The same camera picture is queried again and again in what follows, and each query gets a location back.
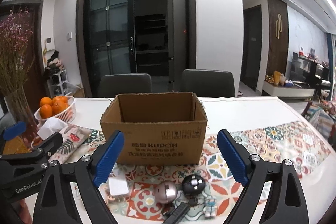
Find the left dark dining chair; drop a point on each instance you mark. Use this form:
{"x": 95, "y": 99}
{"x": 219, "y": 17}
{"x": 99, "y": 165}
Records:
{"x": 112, "y": 85}

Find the dried purple flowers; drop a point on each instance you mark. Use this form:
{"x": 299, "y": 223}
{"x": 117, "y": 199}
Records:
{"x": 15, "y": 34}

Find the black flashlight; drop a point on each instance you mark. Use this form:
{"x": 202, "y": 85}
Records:
{"x": 177, "y": 214}

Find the black clip mount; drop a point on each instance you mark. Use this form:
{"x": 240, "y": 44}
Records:
{"x": 194, "y": 201}

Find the glass vase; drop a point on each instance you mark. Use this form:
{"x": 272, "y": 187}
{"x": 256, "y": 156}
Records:
{"x": 18, "y": 107}

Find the small astronaut figurine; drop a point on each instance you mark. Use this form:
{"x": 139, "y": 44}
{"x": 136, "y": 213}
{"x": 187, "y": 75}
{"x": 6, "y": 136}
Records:
{"x": 210, "y": 207}

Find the white shoe rack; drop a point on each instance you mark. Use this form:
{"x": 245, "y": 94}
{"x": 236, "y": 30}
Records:
{"x": 58, "y": 84}

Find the brown entrance door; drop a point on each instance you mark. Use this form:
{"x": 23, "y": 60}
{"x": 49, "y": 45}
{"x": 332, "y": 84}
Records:
{"x": 36, "y": 86}

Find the dark dining chair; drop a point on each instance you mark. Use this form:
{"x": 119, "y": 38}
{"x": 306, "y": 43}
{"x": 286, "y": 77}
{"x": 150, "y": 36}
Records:
{"x": 112, "y": 85}
{"x": 208, "y": 83}

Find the black round cable hub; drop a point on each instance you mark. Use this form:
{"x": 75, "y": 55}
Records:
{"x": 193, "y": 185}

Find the brown cardboard box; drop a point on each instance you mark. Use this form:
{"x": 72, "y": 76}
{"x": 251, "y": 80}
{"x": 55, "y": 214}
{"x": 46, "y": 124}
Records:
{"x": 159, "y": 128}

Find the rose gold egg-shaped device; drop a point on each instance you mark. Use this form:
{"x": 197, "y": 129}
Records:
{"x": 165, "y": 192}

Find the right dark dining chair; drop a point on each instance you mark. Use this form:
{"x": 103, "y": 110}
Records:
{"x": 208, "y": 83}

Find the grey refrigerator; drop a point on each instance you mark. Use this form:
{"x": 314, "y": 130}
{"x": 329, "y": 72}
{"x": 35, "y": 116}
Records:
{"x": 176, "y": 30}

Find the white fruit basket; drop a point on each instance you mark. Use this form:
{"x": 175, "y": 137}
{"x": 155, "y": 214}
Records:
{"x": 67, "y": 115}

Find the television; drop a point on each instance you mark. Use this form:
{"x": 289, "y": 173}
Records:
{"x": 306, "y": 71}

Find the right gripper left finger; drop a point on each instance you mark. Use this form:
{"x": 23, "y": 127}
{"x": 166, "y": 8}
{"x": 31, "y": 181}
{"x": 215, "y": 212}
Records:
{"x": 55, "y": 202}

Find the white square charger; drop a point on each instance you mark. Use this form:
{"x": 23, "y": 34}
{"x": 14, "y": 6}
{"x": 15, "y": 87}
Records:
{"x": 118, "y": 188}

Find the floral fabric tissue pouch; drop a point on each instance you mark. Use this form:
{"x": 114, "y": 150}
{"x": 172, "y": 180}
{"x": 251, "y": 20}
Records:
{"x": 73, "y": 137}

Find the wooden coaster board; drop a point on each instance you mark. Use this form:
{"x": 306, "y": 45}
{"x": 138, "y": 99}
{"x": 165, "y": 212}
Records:
{"x": 15, "y": 146}

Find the patterned table runner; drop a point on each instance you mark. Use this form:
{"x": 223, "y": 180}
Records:
{"x": 295, "y": 141}

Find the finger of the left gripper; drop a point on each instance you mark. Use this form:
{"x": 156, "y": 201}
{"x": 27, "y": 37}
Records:
{"x": 11, "y": 132}
{"x": 37, "y": 158}

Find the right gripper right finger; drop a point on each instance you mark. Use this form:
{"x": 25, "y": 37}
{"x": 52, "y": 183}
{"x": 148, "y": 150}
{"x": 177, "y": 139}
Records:
{"x": 286, "y": 201}

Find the white TV cabinet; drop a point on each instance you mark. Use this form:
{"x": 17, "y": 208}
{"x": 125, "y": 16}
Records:
{"x": 286, "y": 92}

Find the orange fruit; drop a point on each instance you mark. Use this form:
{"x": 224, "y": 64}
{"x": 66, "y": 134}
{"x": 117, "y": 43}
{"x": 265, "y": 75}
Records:
{"x": 58, "y": 107}
{"x": 46, "y": 101}
{"x": 46, "y": 111}

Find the dark wooden panel door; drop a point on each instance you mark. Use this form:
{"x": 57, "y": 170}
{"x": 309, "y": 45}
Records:
{"x": 278, "y": 37}

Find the black glass sliding door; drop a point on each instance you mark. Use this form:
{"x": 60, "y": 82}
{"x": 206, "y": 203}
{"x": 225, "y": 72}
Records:
{"x": 109, "y": 39}

